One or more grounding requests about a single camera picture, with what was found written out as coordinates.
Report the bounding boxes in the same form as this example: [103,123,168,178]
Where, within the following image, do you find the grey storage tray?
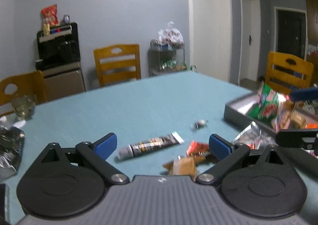
[224,91,276,136]

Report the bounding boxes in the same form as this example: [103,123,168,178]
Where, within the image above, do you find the glass bowl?
[11,95,36,119]

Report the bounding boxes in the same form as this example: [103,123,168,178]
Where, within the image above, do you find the wooden chair left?
[0,71,48,106]

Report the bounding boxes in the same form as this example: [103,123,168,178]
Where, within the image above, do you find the black water dispenser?
[35,22,86,101]

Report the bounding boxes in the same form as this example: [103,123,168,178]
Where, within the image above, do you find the clear bag of nuts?
[232,122,276,150]

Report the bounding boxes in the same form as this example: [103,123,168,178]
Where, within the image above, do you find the white plastic bag on cart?
[157,21,184,46]

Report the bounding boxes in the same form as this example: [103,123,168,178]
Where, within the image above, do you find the green cracker snack bag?
[247,82,289,131]

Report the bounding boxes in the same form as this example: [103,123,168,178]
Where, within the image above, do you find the black foil snack bag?
[0,126,25,182]

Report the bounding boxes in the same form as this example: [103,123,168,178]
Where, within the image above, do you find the small wrapped chocolate balls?
[192,119,208,131]

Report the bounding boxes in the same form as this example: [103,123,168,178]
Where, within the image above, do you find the wooden chair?
[93,44,141,87]
[0,71,48,106]
[265,51,314,95]

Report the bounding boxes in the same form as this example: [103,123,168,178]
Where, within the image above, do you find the orange-red snack bar wrapper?
[186,141,211,157]

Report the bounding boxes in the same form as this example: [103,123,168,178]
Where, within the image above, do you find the wooden chair centre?
[93,44,141,87]

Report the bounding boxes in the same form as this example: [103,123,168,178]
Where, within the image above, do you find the wooden chair right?
[265,51,314,95]

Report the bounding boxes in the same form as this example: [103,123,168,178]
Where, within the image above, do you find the tan nut snack bag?
[163,156,206,177]

